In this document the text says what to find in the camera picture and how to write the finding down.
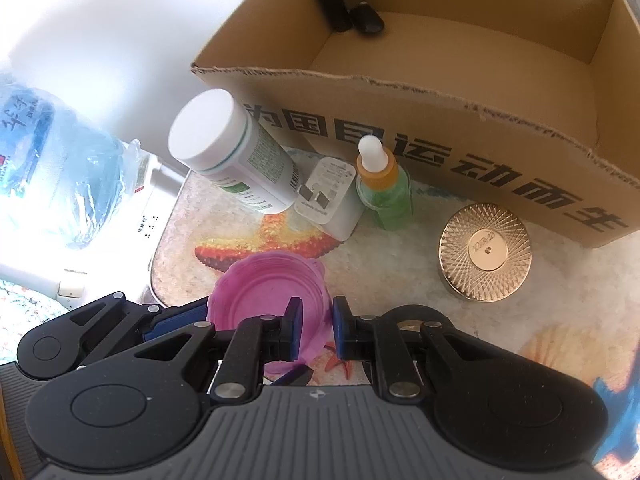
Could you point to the white water dispenser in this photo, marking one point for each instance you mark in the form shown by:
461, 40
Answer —
150, 220

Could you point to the brown cardboard box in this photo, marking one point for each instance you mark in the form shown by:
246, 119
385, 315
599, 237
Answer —
450, 125

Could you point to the white bottle with green label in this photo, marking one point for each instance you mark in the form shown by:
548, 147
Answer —
210, 130

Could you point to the black tape roll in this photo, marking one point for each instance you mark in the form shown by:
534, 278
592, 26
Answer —
415, 312

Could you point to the pink plastic cup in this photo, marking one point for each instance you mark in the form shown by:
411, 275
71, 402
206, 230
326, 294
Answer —
260, 285

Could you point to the white charger plug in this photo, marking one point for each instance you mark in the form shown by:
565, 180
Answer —
340, 210

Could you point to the dark jar with gold lid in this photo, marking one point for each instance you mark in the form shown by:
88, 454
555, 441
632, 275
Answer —
485, 250

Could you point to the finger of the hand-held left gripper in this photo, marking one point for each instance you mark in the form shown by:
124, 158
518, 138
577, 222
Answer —
295, 376
175, 320

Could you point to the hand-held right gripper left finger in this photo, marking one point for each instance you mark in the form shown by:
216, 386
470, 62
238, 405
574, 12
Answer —
295, 330

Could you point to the blue water jug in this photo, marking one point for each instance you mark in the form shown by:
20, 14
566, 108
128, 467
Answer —
50, 160

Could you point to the teal printed cloth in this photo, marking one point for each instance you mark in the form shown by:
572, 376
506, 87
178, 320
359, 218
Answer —
20, 315

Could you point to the black cylindrical tube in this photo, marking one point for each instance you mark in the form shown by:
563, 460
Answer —
332, 2

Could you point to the green dropper bottle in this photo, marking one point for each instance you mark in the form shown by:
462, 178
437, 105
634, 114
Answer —
390, 200

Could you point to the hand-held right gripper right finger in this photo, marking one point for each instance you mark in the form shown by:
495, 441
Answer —
341, 330

